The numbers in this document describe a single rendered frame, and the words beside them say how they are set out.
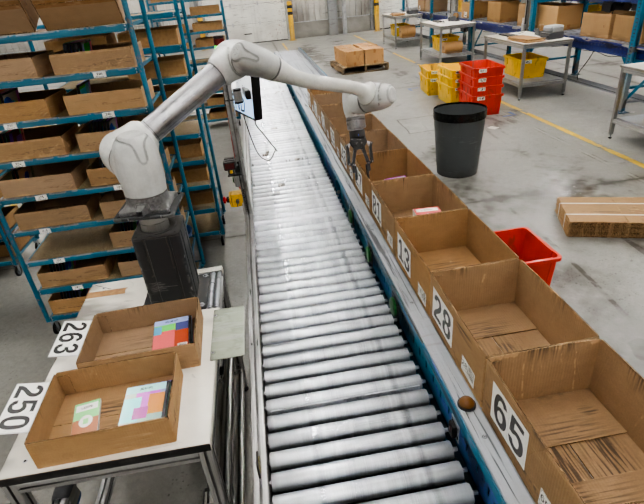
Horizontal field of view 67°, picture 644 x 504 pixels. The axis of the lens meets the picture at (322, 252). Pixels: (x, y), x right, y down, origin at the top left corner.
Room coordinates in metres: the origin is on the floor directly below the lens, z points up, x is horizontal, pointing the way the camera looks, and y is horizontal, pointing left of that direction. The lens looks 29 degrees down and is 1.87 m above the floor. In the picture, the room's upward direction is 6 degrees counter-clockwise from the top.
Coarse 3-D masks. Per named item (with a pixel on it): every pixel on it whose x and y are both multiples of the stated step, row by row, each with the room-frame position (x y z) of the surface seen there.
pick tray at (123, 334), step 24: (120, 312) 1.52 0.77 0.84; (144, 312) 1.53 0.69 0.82; (168, 312) 1.54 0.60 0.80; (192, 312) 1.55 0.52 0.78; (96, 336) 1.45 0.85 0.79; (120, 336) 1.48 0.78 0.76; (144, 336) 1.46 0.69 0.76; (96, 360) 1.24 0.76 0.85; (120, 360) 1.25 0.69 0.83; (192, 360) 1.28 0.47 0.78
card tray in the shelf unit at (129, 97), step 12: (96, 84) 2.96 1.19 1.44; (108, 84) 2.97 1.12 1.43; (120, 84) 2.97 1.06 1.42; (132, 84) 2.98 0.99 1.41; (72, 96) 2.66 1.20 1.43; (84, 96) 2.67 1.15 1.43; (96, 96) 2.67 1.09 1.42; (108, 96) 2.67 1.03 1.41; (120, 96) 2.68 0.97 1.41; (132, 96) 2.69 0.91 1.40; (144, 96) 2.72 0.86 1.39; (72, 108) 2.66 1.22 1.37; (84, 108) 2.66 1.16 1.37; (96, 108) 2.67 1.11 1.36; (108, 108) 2.67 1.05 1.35; (120, 108) 2.68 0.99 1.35
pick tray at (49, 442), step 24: (144, 360) 1.23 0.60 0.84; (168, 360) 1.24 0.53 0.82; (72, 384) 1.20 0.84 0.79; (96, 384) 1.21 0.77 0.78; (120, 384) 1.22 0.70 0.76; (144, 384) 1.21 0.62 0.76; (48, 408) 1.09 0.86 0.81; (72, 408) 1.13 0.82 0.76; (120, 408) 1.11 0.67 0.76; (168, 408) 1.00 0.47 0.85; (48, 432) 1.04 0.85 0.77; (96, 432) 0.95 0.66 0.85; (120, 432) 0.95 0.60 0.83; (144, 432) 0.96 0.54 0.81; (168, 432) 0.97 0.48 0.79; (48, 456) 0.93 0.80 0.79; (72, 456) 0.94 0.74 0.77; (96, 456) 0.94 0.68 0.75
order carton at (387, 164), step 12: (360, 156) 2.43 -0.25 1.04; (384, 156) 2.44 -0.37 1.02; (396, 156) 2.45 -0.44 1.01; (408, 156) 2.43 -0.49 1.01; (360, 168) 2.24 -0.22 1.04; (372, 168) 2.44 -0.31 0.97; (384, 168) 2.44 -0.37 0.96; (396, 168) 2.45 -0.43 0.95; (408, 168) 2.43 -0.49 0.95; (420, 168) 2.24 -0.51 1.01; (372, 180) 2.43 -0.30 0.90; (360, 192) 2.28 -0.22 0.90
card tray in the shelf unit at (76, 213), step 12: (24, 204) 2.77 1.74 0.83; (36, 204) 2.90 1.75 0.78; (48, 204) 2.91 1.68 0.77; (60, 204) 2.92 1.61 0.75; (72, 204) 2.92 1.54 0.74; (84, 204) 2.65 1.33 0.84; (96, 204) 2.82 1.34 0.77; (24, 216) 2.61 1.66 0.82; (36, 216) 2.62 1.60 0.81; (48, 216) 2.62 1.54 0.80; (60, 216) 2.63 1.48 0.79; (72, 216) 2.64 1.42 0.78; (84, 216) 2.65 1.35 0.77; (24, 228) 2.61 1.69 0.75
